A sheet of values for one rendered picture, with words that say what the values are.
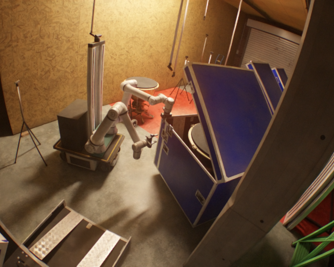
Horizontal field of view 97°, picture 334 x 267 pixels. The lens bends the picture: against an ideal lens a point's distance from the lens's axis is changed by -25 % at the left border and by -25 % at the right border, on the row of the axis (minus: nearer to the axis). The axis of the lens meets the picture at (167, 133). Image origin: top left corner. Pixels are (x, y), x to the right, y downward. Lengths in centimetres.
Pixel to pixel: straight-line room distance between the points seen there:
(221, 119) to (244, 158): 42
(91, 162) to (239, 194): 211
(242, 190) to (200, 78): 116
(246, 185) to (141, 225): 161
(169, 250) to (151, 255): 22
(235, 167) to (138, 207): 139
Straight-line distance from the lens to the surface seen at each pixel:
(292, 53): 902
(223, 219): 137
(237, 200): 121
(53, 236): 236
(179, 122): 263
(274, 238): 303
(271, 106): 313
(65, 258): 231
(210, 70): 206
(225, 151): 173
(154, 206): 262
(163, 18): 522
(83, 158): 283
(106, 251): 223
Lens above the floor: 215
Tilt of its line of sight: 33 degrees down
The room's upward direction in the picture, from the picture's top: 12 degrees clockwise
